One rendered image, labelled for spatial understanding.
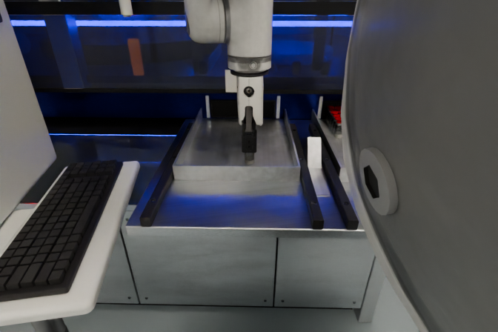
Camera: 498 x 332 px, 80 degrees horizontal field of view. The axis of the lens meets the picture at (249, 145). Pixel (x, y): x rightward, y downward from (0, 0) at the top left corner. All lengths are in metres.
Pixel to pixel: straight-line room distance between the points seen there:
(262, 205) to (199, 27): 0.33
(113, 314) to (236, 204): 1.10
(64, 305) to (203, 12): 0.50
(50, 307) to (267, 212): 0.37
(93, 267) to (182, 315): 0.91
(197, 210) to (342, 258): 0.75
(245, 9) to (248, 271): 0.94
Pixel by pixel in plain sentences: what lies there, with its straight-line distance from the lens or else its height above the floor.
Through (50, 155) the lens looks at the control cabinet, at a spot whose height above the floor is 0.84.
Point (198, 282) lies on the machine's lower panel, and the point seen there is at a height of 0.23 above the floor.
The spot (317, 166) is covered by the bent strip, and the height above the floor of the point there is 0.89.
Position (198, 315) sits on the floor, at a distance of 1.47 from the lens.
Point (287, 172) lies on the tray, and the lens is 0.61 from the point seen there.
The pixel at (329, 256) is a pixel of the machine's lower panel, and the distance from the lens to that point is 1.18.
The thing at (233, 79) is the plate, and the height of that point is 1.02.
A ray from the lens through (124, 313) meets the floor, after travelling 1.56.
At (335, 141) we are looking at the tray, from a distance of 0.80.
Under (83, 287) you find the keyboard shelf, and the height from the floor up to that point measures 0.80.
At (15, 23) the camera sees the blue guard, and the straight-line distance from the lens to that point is 0.97.
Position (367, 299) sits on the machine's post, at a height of 0.15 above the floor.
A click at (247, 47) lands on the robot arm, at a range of 0.55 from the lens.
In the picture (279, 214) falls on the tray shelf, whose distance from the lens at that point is 0.54.
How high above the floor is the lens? 1.23
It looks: 27 degrees down
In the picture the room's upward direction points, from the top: straight up
